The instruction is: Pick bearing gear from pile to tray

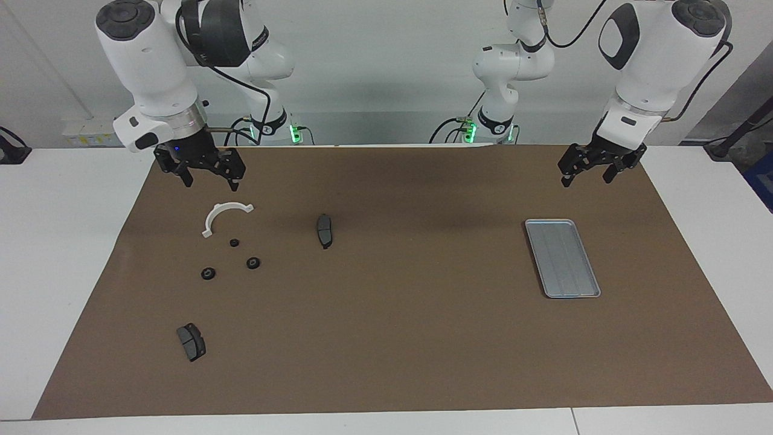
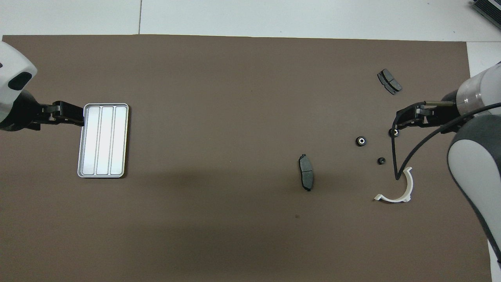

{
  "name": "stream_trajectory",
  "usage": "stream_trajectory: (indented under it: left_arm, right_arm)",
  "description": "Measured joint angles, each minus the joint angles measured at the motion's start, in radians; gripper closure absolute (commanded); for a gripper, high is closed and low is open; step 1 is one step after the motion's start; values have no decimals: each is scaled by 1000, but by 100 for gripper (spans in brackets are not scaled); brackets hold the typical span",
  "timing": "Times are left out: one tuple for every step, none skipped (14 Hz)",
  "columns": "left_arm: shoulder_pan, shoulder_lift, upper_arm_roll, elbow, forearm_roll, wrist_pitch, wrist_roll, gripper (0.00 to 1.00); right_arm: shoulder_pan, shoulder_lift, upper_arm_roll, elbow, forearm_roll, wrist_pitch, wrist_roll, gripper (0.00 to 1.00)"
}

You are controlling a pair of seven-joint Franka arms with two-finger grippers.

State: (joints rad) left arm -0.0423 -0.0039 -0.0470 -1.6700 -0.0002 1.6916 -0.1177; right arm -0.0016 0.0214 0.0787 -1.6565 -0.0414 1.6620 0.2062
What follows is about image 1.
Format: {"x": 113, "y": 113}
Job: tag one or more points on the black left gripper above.
{"x": 610, "y": 151}

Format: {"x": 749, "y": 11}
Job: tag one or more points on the white wall socket strip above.
{"x": 87, "y": 132}

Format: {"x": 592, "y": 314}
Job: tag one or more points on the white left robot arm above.
{"x": 652, "y": 54}

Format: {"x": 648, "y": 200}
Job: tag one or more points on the white curved plastic bracket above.
{"x": 211, "y": 216}

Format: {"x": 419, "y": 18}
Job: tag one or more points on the black clamp mount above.
{"x": 13, "y": 151}

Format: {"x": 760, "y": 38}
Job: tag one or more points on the black stand pole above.
{"x": 740, "y": 130}

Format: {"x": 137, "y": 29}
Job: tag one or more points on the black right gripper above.
{"x": 193, "y": 151}

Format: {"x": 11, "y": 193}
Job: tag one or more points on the black bearing gear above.
{"x": 250, "y": 264}
{"x": 205, "y": 275}

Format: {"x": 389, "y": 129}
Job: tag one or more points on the blue box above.
{"x": 762, "y": 181}

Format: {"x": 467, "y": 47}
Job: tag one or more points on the silver metal tray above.
{"x": 561, "y": 260}

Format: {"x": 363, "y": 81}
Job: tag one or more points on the grooved dark grey brake pad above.
{"x": 192, "y": 343}

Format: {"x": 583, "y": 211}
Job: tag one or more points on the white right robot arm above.
{"x": 145, "y": 60}

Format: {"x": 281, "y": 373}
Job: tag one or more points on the brown table mat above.
{"x": 386, "y": 338}

